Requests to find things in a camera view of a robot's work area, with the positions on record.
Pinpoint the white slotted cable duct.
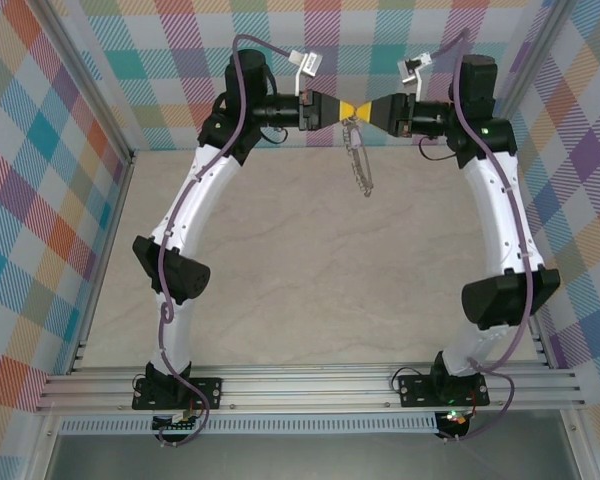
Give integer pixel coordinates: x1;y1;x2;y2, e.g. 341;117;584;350
58;412;440;436

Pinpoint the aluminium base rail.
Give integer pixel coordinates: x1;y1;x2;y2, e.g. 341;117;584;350
33;362;587;415

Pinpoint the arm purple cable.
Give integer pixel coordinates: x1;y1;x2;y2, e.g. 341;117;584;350
155;33;294;449
429;28;536;444

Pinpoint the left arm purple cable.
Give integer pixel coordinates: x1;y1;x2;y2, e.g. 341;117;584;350
155;33;294;449

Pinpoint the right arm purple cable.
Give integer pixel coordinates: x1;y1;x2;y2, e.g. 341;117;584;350
429;28;536;444

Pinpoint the grey metal panel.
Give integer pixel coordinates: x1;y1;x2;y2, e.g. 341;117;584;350
44;432;581;480

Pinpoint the silver metal chain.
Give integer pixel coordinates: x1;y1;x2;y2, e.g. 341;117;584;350
338;117;376;199

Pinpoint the small controller board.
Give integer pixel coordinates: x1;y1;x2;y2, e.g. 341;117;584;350
151;412;202;435
438;408;474;437

